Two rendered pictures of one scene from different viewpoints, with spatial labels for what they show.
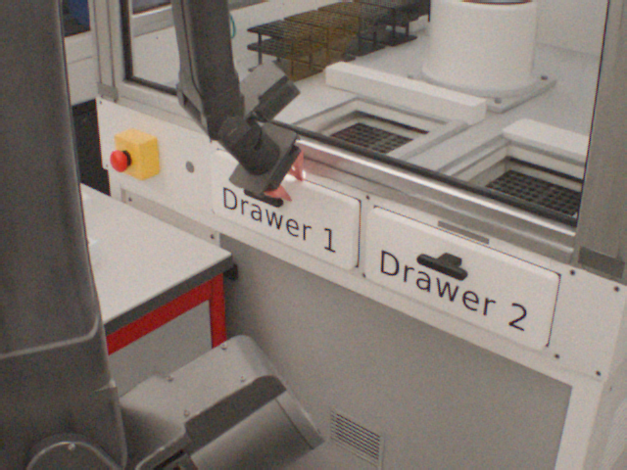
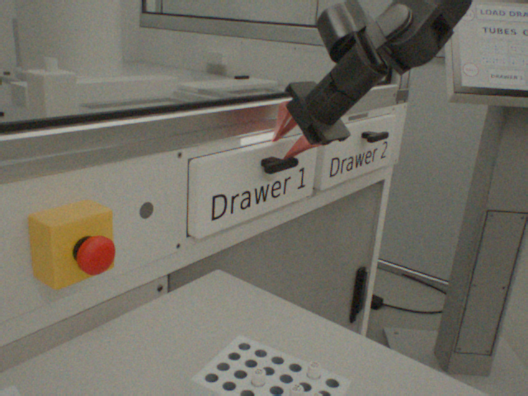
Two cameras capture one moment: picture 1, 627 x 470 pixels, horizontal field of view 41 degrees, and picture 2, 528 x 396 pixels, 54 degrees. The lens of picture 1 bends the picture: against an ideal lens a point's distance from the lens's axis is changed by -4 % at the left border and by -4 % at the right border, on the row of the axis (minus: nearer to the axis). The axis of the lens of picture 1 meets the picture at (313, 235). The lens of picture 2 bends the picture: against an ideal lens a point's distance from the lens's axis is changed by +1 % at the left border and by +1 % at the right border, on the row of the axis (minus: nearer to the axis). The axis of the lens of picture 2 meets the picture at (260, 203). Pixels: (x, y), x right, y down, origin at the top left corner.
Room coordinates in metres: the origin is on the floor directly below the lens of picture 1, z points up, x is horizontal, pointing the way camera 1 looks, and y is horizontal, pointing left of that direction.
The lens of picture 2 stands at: (1.23, 0.80, 1.11)
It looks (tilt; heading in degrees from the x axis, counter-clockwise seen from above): 20 degrees down; 268
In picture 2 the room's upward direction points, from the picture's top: 4 degrees clockwise
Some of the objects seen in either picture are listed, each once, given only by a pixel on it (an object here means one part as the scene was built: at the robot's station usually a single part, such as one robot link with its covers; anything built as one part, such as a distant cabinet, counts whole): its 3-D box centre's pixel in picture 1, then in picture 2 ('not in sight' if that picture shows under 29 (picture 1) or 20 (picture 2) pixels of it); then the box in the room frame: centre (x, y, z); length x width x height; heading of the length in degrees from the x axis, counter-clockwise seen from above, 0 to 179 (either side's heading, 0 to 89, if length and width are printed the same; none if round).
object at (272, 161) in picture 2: (268, 194); (275, 163); (1.18, 0.07, 0.91); 0.07 x 0.04 x 0.01; 50
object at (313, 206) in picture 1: (280, 207); (260, 179); (1.20, 0.05, 0.87); 0.29 x 0.02 x 0.11; 50
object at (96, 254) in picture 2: (120, 160); (93, 253); (1.37, 0.34, 0.88); 0.04 x 0.03 x 0.04; 50
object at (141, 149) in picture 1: (135, 154); (74, 243); (1.40, 0.32, 0.88); 0.07 x 0.05 x 0.07; 50
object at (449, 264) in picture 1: (446, 263); (372, 135); (0.98, -0.17, 0.91); 0.07 x 0.04 x 0.01; 50
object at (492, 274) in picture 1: (455, 276); (358, 148); (1.00, -0.19, 0.87); 0.29 x 0.02 x 0.11; 50
